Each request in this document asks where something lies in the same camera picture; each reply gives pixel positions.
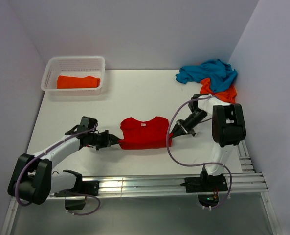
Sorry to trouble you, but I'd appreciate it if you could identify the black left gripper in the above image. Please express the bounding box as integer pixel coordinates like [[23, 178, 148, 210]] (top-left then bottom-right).
[[88, 130, 123, 151]]

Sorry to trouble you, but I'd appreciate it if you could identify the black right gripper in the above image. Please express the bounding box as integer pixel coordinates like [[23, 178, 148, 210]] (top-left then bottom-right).
[[169, 110, 208, 139]]

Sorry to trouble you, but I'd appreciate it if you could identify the red t shirt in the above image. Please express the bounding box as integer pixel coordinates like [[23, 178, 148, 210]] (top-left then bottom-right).
[[119, 116, 169, 150]]

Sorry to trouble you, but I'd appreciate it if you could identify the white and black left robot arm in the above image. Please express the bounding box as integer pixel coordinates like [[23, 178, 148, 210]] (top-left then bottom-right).
[[7, 129, 120, 206]]

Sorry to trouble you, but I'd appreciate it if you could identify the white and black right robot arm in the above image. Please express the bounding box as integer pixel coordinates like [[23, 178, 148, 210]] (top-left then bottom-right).
[[166, 94, 246, 191]]

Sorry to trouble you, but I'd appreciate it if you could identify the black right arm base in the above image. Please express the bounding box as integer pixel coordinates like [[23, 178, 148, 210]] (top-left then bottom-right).
[[180, 170, 228, 208]]

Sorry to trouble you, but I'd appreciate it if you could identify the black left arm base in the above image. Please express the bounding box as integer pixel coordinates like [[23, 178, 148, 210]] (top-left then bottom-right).
[[54, 181, 101, 212]]

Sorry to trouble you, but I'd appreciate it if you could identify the blue t shirt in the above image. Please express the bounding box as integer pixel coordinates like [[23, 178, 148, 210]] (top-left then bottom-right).
[[176, 59, 238, 93]]

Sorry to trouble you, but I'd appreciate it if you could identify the rolled orange t shirt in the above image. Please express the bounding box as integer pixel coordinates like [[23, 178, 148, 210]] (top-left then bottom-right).
[[56, 75, 101, 89]]

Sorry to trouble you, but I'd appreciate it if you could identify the white plastic basket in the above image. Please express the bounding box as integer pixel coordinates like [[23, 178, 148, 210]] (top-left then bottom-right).
[[41, 56, 106, 96]]

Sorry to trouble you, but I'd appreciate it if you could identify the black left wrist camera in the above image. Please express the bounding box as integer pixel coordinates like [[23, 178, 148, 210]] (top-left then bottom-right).
[[77, 116, 98, 132]]

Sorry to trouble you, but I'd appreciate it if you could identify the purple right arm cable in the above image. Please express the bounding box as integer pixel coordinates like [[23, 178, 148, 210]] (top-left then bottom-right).
[[166, 96, 233, 209]]

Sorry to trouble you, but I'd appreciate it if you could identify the aluminium rail frame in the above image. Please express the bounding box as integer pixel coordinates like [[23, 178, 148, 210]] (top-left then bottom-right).
[[0, 102, 282, 235]]

